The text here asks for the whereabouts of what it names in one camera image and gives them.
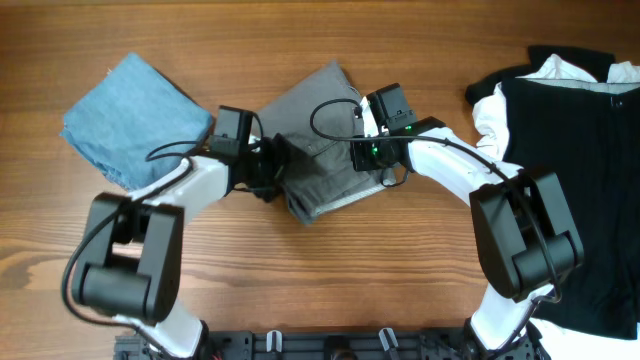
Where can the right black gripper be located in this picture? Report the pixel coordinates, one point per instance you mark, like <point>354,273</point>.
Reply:
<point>363,158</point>

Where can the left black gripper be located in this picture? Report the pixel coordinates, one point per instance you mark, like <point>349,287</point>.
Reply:
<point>280,153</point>

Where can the grey shorts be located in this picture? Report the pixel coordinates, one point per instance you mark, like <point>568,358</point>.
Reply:
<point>320,177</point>

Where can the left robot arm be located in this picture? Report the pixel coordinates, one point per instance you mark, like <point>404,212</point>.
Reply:
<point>126,270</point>

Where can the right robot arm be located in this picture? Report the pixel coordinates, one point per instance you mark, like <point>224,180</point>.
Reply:
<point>526,238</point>

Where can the folded blue denim garment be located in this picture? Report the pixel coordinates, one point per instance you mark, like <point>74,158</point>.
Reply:
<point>132,112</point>

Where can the white garment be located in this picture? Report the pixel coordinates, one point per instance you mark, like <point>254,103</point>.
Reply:
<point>490,111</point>

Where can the black garment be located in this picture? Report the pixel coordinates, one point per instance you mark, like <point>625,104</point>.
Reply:
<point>591,141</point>

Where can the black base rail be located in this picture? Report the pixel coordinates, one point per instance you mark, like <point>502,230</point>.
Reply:
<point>429,344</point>

